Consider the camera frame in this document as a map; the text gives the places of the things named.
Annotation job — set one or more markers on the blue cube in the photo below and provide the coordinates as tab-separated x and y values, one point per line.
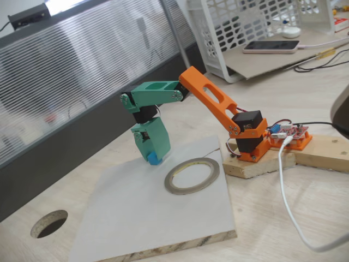
154	161

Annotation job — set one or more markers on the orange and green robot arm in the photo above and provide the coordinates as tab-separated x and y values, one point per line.
207	92

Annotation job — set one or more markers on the grey-topped chipboard panel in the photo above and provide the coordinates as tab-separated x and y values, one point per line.
136	213

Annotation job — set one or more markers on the fluted glass desk partition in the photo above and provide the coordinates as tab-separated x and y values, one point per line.
81	68

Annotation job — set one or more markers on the wooden base block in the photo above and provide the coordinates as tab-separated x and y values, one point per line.
253	167

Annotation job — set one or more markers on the white plastic crate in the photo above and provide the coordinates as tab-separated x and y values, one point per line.
218	41

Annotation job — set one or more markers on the red controller board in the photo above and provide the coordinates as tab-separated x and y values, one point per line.
289	131

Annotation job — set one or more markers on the brown cardboard sheet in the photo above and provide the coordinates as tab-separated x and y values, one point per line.
272	62

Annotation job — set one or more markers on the smartphone in pink case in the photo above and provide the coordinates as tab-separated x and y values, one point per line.
270	47

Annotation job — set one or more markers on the light wooden beam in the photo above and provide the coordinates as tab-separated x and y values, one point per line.
327	152

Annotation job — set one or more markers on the white earbuds case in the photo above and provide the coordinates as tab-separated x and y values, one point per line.
291	32

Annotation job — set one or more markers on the grey rounded object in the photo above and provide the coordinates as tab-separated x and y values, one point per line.
342	109

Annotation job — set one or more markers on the red and white box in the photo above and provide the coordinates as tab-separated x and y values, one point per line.
342	24

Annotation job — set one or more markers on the orange controller board mount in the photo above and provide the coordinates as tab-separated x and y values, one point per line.
300	144

